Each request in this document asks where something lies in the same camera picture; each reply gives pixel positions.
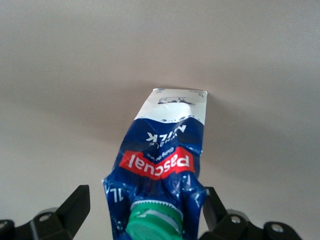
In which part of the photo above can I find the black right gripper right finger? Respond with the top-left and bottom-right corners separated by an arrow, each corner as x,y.
199,186 -> 304,240

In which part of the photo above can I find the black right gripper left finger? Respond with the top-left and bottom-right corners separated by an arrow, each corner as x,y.
0,184 -> 91,240

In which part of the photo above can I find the blue white milk carton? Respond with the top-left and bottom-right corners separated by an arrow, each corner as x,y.
101,87 -> 209,240

